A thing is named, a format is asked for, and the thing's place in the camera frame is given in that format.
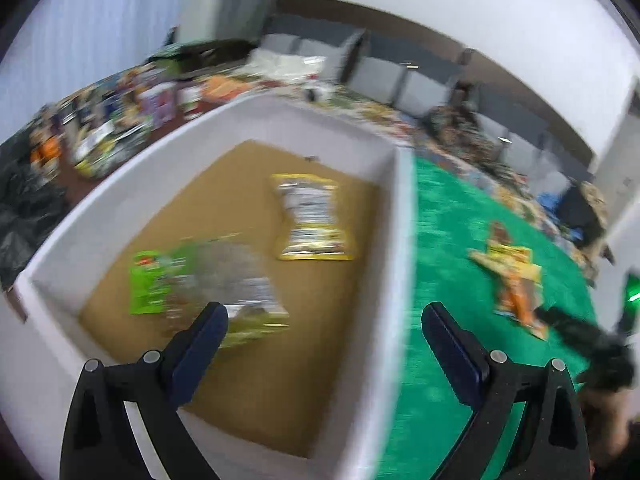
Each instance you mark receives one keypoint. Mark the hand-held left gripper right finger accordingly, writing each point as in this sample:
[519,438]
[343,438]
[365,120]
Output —
[455,355]

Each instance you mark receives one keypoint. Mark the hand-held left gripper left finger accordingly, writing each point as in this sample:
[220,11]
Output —
[200,355]

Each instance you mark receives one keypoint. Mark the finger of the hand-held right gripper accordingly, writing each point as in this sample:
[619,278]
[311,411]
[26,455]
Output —
[567,325]

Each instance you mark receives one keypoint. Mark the orange snack packet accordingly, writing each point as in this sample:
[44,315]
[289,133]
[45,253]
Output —
[520,297]

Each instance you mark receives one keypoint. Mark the large clear gold snack packet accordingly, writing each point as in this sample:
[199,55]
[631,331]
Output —
[235,285]

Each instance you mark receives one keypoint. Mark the bright green snack packet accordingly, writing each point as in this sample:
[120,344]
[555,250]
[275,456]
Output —
[150,285]

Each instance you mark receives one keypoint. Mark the yellow cartoon snack packet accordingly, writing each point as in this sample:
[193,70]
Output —
[510,257]

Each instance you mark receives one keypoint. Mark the yellow clear-window snack packet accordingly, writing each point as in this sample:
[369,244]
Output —
[310,215]

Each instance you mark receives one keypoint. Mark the white cardboard box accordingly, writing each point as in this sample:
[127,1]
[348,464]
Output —
[310,125]

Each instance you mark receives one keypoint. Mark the clear brown snack packet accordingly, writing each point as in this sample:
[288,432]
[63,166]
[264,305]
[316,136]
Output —
[499,234]

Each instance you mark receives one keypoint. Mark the dark floral garment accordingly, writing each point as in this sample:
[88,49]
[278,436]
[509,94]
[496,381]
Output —
[460,130]

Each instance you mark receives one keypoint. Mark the black plastic bag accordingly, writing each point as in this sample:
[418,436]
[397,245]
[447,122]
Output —
[25,210]

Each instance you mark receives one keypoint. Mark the pile of assorted packages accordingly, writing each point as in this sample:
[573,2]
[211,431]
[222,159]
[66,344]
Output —
[125,110]

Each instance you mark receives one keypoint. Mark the grey two-tone cushion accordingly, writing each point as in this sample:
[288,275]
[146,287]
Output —
[320,50]
[400,82]

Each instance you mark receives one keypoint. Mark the white sheer curtain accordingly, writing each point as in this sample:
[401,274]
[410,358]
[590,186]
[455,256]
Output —
[90,20]

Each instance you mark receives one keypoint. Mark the grey curtain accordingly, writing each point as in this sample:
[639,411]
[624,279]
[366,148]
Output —
[230,0]

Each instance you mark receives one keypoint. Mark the grey sofa with cushions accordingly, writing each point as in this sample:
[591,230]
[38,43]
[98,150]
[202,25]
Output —
[325,7]

